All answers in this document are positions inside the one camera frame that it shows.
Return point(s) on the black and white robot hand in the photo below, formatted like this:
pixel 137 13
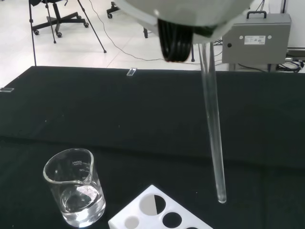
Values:
pixel 183 14

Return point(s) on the white test tube rack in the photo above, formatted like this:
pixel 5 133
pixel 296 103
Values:
pixel 145 214

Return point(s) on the black office chair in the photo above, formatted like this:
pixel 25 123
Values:
pixel 112 10
pixel 58 20

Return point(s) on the clear acrylic cloth clip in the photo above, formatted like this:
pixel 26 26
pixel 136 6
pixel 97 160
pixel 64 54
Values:
pixel 132 72
pixel 6 90

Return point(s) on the black bench cloth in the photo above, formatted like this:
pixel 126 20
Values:
pixel 119 114

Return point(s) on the black tripod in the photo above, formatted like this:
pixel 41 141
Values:
pixel 32 35

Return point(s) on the clear glass beaker with water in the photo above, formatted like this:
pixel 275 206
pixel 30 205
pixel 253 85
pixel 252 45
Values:
pixel 78 205

